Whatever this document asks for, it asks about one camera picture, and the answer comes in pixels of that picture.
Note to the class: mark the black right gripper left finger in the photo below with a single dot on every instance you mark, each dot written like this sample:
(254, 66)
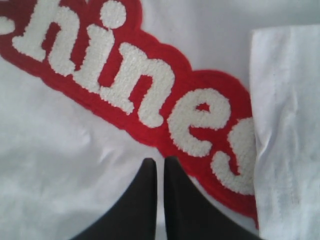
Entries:
(134, 215)

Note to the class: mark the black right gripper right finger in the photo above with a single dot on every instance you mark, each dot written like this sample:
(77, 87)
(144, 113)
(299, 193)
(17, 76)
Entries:
(189, 215)

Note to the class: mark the white t-shirt red lettering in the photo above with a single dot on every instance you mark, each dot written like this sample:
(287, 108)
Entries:
(91, 88)

